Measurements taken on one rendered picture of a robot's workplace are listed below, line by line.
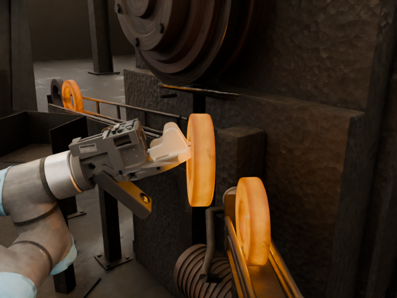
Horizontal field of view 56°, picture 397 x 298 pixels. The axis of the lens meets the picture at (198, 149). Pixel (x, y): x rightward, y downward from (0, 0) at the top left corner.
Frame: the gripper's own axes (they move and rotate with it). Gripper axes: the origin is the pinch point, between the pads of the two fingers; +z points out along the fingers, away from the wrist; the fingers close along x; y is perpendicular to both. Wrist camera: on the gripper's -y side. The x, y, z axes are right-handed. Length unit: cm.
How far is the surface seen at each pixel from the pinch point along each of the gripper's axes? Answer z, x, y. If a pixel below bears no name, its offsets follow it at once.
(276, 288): 6.0, -11.1, -22.9
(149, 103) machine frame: -12, 73, -5
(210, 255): -4.0, 9.1, -27.8
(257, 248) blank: 4.8, -8.8, -16.0
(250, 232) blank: 4.4, -8.2, -13.1
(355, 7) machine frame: 37.4, 15.8, 13.6
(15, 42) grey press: -131, 301, 35
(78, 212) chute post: -76, 136, -67
